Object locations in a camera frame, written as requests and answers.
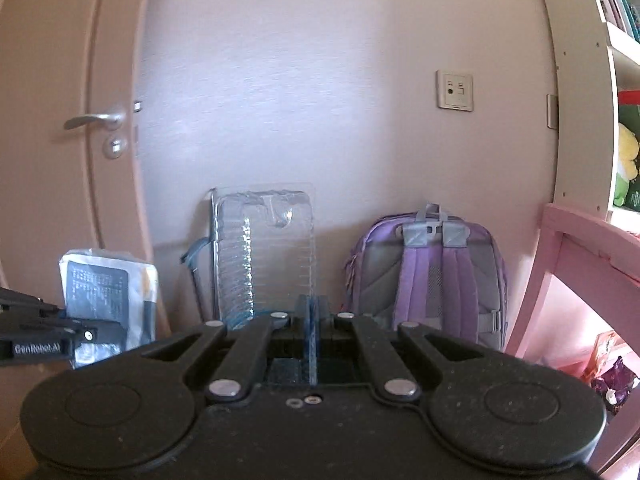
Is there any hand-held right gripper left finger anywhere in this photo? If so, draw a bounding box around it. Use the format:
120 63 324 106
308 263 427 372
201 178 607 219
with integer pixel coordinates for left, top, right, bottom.
140 294 312 403

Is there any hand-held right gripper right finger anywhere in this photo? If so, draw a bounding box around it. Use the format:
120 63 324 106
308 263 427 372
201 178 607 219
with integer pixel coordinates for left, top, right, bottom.
311 296 488 402

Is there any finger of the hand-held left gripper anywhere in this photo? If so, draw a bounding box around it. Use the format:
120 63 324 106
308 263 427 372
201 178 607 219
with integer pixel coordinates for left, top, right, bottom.
0 317 126 347
0 287 67 322

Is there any white cookie snack packet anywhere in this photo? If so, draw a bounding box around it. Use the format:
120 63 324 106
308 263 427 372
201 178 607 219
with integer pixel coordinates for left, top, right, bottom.
59 248 159 370

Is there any clear plastic tray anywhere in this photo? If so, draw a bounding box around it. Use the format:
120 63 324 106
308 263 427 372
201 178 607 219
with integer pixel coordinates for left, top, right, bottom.
209 184 319 386

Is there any cream room door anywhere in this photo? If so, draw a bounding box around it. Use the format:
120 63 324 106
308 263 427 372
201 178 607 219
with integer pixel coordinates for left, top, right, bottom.
0 0 171 401

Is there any purple grey backpack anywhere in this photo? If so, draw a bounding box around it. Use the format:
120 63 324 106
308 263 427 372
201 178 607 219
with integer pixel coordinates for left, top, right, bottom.
342 217 508 352

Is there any silver door lock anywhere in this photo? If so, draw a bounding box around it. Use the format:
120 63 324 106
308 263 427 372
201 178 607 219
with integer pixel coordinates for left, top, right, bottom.
102 137 129 160

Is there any pink wooden table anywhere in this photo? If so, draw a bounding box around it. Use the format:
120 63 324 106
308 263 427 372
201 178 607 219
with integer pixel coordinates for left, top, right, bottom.
502 217 640 476

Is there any orange snack packet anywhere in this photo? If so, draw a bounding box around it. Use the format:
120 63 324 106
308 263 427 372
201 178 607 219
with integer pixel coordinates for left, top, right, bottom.
586 331 621 386

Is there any dark purple snack bag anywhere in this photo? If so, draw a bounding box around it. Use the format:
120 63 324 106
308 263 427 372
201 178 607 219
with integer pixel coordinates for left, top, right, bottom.
590 356 632 416

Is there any white bookshelf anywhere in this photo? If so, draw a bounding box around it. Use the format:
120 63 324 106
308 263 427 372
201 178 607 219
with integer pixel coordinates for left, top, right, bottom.
532 0 640 237

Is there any green box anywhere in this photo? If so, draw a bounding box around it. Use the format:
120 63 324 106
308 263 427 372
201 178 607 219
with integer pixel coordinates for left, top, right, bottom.
617 105 640 226

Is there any yellow green plush toy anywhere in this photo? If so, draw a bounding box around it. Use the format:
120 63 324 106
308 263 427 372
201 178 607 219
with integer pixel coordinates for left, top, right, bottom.
614 122 640 221

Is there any row of books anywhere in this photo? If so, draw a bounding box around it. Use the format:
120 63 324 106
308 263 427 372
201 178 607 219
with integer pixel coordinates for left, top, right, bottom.
590 0 640 43

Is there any silver door handle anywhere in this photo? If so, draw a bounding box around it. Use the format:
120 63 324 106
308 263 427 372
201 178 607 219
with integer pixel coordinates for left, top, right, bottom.
63 111 126 131

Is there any white wall socket plate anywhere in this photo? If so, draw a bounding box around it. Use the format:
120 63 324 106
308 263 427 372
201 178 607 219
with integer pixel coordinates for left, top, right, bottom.
436 70 474 111

